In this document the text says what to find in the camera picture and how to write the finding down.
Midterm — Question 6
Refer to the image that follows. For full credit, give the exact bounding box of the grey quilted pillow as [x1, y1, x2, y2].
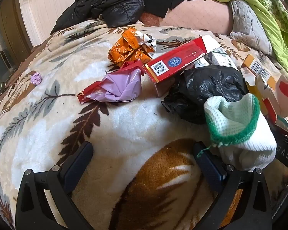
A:
[229, 0, 273, 55]

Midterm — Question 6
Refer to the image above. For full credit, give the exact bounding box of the orange wrapper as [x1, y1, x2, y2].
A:
[108, 27, 156, 69]

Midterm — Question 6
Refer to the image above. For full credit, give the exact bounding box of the white grey small box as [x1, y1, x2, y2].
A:
[194, 48, 239, 71]

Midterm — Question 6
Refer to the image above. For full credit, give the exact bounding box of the white sock with green cuff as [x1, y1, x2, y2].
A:
[204, 93, 278, 172]

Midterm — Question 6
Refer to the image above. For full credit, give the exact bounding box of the red plastic wrapper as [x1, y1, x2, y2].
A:
[76, 61, 146, 104]

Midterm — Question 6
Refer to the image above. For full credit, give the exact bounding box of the purple plastic bag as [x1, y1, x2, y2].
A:
[83, 67, 142, 103]

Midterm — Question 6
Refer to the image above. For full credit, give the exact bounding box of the green blanket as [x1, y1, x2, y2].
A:
[193, 0, 288, 77]

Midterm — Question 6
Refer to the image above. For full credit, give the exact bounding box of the leaf printed blanket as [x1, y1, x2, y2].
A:
[0, 20, 288, 230]

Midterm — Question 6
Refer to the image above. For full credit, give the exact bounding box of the open white orange carton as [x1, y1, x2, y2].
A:
[240, 67, 279, 125]

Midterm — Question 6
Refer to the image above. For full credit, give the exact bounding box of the purple paper ball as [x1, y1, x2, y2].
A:
[31, 71, 43, 86]

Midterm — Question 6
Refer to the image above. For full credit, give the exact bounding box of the brown pink sofa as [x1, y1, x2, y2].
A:
[142, 0, 233, 36]

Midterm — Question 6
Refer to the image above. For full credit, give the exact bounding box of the crumpled silver paper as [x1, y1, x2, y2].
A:
[134, 31, 157, 53]

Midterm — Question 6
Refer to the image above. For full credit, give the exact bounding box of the black plastic bag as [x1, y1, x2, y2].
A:
[161, 65, 249, 125]

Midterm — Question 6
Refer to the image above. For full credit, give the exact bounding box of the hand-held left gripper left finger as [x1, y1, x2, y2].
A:
[15, 141, 94, 230]

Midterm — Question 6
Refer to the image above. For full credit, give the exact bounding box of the red carton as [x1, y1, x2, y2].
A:
[142, 35, 222, 97]

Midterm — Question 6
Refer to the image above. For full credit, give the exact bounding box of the black puffer jacket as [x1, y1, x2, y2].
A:
[50, 0, 149, 34]

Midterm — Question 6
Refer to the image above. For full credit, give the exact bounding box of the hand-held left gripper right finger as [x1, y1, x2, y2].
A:
[193, 142, 273, 230]

